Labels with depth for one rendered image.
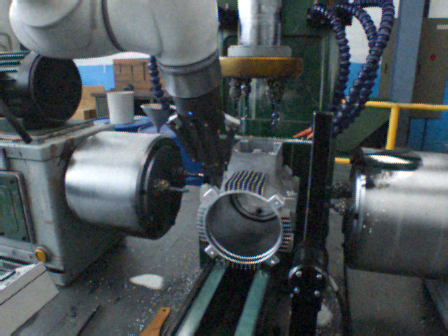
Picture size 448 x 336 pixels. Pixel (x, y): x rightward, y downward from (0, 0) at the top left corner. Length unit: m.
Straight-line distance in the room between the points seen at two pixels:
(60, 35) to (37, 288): 0.32
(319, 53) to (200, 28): 0.51
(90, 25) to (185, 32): 0.12
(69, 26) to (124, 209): 0.39
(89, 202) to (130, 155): 0.14
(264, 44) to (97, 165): 0.43
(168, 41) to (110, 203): 0.41
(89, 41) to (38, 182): 0.44
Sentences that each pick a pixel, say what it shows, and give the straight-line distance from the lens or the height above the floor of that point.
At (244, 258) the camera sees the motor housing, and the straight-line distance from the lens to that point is 0.71.
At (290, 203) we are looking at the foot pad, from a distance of 0.66.
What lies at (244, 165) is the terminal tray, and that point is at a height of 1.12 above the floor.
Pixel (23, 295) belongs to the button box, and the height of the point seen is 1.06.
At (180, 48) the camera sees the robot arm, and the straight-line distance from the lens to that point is 0.44.
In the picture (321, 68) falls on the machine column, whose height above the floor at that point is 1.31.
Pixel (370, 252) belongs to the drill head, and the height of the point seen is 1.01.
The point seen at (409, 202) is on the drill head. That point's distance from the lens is 0.63.
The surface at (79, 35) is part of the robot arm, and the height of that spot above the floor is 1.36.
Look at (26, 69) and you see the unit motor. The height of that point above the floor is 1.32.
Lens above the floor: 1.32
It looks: 17 degrees down
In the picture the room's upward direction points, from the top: straight up
